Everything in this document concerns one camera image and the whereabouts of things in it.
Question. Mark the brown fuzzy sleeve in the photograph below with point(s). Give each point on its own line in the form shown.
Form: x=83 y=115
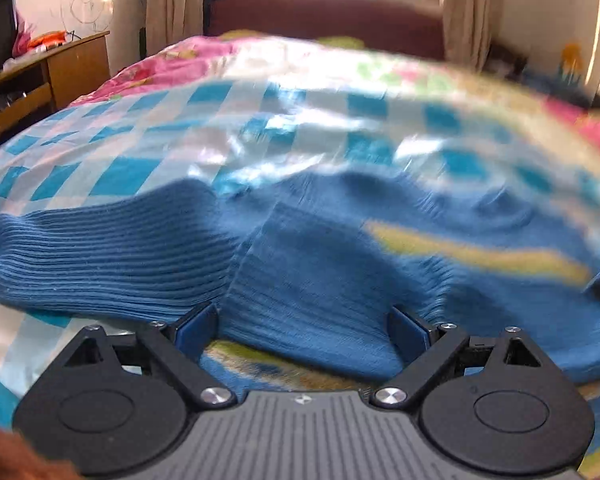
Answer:
x=15 y=452

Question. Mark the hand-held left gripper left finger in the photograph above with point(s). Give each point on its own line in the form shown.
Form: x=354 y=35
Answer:
x=200 y=329

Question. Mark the yellow printed bag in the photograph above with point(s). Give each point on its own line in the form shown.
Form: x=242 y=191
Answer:
x=571 y=62

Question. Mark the wooden cabinet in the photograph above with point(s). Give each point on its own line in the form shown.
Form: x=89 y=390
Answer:
x=40 y=80

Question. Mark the blue checkered plastic sheet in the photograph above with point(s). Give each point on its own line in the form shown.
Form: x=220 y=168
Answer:
x=130 y=150

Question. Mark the orange item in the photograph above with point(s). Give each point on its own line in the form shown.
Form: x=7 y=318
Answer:
x=50 y=39

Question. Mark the beige curtain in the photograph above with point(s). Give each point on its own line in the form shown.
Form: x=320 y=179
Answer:
x=465 y=10
x=172 y=0

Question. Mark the maroon bed headboard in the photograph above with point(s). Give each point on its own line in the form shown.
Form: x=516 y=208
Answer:
x=330 y=15

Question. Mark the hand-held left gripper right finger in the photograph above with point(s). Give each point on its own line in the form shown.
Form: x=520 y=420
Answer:
x=402 y=330

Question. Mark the blue knit sweater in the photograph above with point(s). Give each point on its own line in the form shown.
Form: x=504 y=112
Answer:
x=330 y=260

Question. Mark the pink floral bed quilt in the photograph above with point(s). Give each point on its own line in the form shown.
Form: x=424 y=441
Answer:
x=260 y=55

